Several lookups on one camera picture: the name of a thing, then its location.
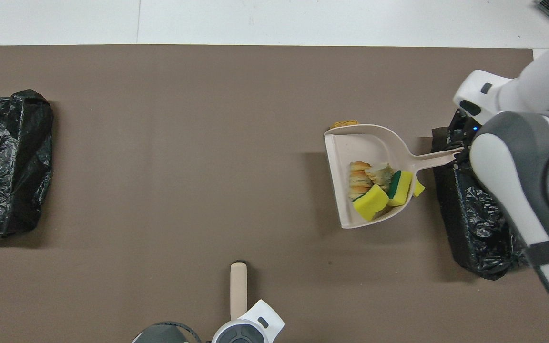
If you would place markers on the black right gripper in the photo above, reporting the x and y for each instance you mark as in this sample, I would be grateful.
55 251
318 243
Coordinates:
460 131

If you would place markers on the curved yellow sponge piece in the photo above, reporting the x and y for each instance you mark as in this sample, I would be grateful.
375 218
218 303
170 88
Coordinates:
419 188

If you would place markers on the green and yellow sponge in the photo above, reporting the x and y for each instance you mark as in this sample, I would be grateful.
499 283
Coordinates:
401 188

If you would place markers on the pale flaky croissant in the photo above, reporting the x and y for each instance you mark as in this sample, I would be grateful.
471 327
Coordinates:
381 174

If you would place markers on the chunky yellow sponge piece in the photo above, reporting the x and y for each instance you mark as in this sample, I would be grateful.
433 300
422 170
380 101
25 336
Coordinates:
371 202

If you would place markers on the beige plastic dustpan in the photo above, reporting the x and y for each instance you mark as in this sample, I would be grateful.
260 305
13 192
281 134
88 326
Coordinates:
360 145

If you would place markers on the striped golden croissant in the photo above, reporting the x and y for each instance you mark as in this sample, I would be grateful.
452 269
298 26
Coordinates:
359 178

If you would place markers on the oblong golden bread roll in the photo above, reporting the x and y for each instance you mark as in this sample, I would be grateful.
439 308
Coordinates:
343 125

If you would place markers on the beige brush black bristles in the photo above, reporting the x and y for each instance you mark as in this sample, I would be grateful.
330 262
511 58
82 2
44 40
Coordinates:
238 286

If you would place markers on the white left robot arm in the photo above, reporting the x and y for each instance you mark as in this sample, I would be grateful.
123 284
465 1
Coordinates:
246 331

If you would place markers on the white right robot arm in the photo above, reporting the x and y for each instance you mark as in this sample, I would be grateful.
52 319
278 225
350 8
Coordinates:
513 181

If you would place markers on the black bag lined bin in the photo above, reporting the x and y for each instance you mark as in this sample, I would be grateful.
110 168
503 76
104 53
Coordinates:
474 228
3 162

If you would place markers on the brown table mat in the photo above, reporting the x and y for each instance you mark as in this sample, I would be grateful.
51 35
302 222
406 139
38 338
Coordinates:
184 166

